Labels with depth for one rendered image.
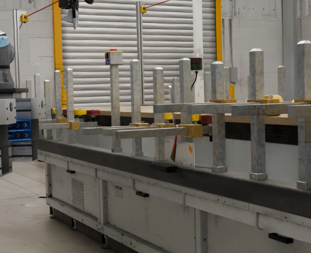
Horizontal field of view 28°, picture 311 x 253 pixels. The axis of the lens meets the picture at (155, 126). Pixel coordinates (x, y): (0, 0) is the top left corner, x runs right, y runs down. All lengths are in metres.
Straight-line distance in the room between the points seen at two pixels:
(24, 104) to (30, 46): 7.95
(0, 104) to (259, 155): 0.91
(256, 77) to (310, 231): 0.53
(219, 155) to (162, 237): 1.16
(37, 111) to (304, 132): 1.25
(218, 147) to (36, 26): 8.58
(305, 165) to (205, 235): 1.14
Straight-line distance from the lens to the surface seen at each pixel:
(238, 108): 1.73
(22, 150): 2.76
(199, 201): 2.53
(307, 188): 1.93
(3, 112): 2.25
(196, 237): 3.00
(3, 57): 2.80
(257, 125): 2.12
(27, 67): 10.64
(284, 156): 2.37
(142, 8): 5.60
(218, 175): 2.30
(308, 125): 1.92
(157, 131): 2.45
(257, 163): 2.13
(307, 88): 1.92
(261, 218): 2.19
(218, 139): 2.33
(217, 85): 2.33
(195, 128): 2.49
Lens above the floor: 1.00
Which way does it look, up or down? 3 degrees down
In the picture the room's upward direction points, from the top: 2 degrees counter-clockwise
